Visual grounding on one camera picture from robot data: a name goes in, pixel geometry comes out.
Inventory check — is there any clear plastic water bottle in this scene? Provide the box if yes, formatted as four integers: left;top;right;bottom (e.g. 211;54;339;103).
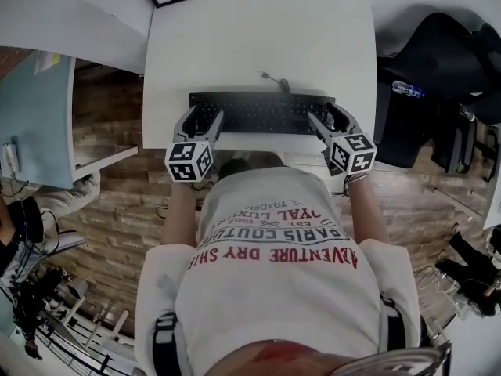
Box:
392;79;427;99

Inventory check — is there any light blue side table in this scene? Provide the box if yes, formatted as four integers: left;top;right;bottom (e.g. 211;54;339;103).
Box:
0;49;77;190

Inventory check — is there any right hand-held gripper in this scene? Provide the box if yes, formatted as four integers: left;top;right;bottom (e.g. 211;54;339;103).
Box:
306;100;378;178

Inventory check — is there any paper with yellow note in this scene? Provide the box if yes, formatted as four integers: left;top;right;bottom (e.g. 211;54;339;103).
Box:
34;50;62;76

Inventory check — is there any person's right forearm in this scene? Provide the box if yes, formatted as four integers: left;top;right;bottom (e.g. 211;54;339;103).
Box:
346;172;391;246

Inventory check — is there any person's white printed shirt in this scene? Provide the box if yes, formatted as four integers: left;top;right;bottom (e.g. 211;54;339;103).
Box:
134;166;423;376

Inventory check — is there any black keyboard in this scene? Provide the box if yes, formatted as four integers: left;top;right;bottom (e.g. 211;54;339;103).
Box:
189;91;337;136

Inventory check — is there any black shoulder strap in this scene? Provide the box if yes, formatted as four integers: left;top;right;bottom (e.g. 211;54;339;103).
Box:
152;311;179;346
378;294;405;352

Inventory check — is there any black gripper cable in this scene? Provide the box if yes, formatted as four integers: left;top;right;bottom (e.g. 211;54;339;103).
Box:
330;173;354;199

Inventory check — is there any person's left forearm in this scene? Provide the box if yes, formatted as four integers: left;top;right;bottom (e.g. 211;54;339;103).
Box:
162;180;197;248

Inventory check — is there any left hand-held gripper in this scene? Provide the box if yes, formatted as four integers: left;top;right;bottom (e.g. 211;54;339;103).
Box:
164;105;225;183

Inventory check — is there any black mesh office chair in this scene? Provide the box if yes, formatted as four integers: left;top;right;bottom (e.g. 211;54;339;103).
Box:
377;12;501;168
433;107;501;183

